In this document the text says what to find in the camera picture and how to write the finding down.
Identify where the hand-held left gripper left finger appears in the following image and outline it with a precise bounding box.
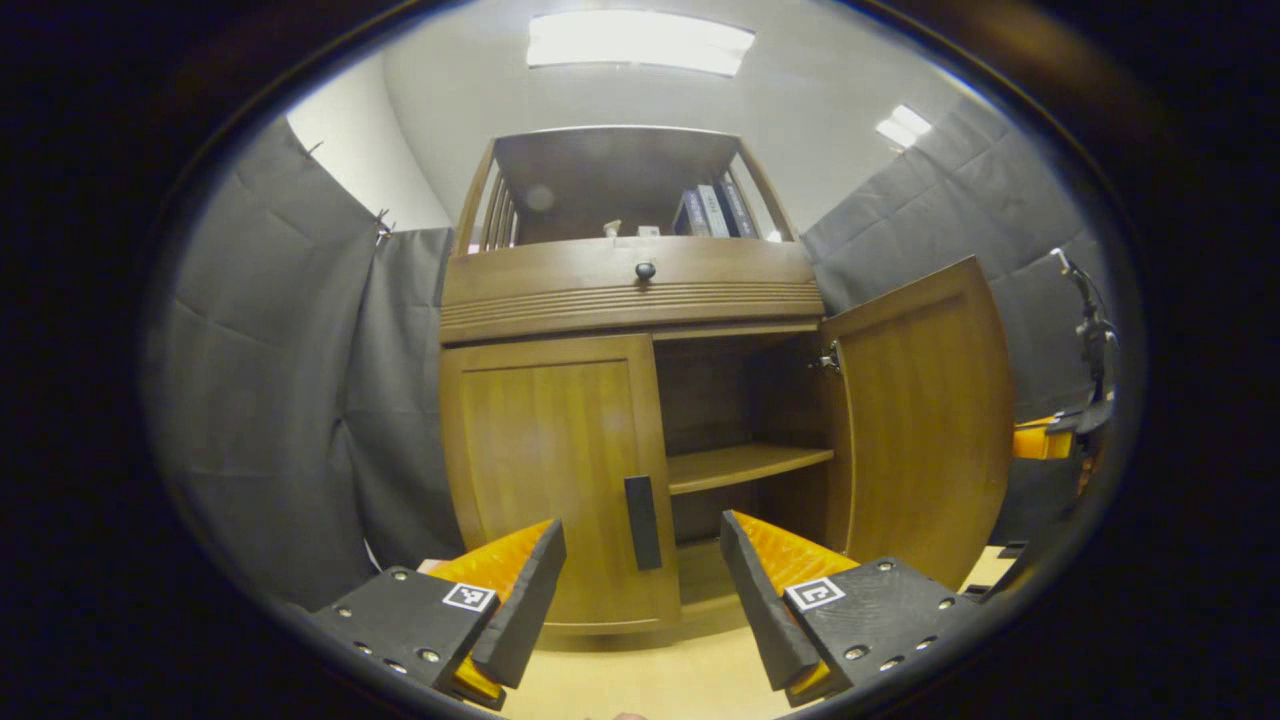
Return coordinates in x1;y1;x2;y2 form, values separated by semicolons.
305;518;568;711

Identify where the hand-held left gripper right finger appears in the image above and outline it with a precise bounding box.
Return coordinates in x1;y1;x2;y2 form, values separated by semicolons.
720;509;986;706

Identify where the wooden shoe cabinet door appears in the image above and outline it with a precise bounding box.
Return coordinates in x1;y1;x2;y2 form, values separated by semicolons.
440;333;683;633
820;256;1016;591

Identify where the wooden double-door shoe cabinet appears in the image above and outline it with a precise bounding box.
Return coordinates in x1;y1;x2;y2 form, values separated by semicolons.
438;125;1016;636

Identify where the wooden cabinet drawer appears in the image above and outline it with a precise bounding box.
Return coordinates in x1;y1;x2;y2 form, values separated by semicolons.
440;237;826;346

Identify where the wooden inner shelf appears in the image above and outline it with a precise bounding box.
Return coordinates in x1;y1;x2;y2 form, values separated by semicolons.
667;443;836;496

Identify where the small ceiling light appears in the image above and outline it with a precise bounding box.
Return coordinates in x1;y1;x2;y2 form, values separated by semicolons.
876;104;933;149

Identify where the black backdrop cloth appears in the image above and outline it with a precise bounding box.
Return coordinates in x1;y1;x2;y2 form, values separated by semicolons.
150;95;1121;611

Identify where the dark grey book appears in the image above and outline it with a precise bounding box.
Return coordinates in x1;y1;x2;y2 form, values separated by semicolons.
718;178;758;238

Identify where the large ceiling light panel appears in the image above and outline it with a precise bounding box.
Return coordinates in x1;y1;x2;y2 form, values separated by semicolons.
527;10;756;78

